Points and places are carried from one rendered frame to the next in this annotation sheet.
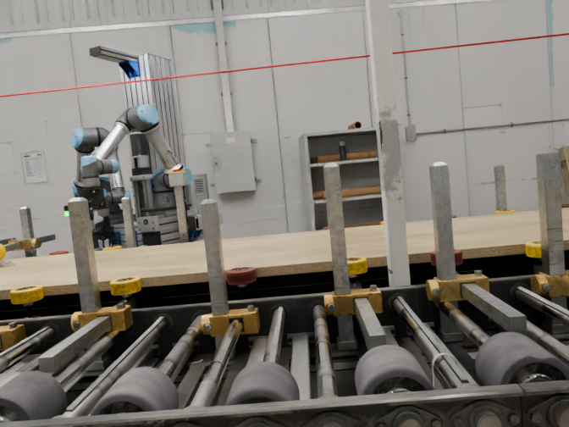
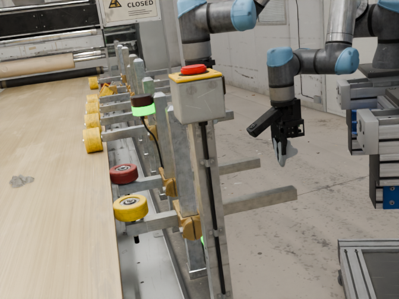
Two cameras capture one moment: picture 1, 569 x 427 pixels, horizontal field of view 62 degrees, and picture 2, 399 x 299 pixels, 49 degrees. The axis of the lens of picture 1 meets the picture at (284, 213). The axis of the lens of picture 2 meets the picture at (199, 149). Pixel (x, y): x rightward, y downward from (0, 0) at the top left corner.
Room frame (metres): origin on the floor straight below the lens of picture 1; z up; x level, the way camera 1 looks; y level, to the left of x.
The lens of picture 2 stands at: (2.08, -0.16, 1.31)
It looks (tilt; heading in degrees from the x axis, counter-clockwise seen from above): 18 degrees down; 76
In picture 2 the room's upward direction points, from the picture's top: 7 degrees counter-clockwise
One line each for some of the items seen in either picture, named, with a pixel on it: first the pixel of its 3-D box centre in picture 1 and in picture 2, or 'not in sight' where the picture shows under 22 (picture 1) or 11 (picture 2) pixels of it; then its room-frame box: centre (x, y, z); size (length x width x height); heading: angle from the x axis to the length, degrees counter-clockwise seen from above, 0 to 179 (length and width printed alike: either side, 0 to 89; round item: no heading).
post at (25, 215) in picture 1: (30, 256); (158, 147); (2.28, 1.24, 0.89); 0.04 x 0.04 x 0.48; 87
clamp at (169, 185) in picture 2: not in sight; (170, 181); (2.27, 1.02, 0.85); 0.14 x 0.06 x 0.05; 87
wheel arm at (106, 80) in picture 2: not in sight; (130, 76); (2.39, 2.78, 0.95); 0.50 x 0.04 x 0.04; 177
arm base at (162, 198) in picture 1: (165, 198); not in sight; (2.95, 0.73, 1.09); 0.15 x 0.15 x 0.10
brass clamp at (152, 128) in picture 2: (24, 244); (154, 129); (2.28, 1.27, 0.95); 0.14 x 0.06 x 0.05; 87
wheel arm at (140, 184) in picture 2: not in sight; (190, 175); (2.33, 1.03, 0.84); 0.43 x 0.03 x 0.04; 177
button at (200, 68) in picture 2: not in sight; (193, 71); (2.24, 0.49, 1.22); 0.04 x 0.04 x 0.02
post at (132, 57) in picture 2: not in sight; (141, 108); (2.30, 1.74, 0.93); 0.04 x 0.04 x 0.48; 87
